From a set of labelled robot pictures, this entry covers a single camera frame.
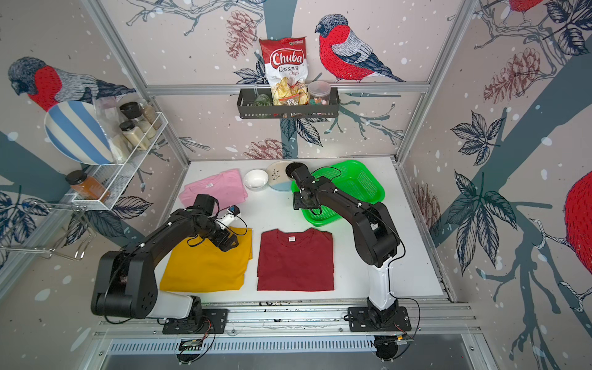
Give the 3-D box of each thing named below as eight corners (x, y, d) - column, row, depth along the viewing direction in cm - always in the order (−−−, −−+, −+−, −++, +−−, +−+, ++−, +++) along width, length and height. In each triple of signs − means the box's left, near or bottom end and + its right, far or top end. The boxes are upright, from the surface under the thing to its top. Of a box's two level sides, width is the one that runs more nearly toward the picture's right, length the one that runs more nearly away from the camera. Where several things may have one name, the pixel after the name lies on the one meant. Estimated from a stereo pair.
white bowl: (243, 194, 109) (241, 188, 106) (247, 175, 117) (246, 169, 113) (267, 194, 109) (266, 188, 106) (270, 174, 117) (268, 169, 113)
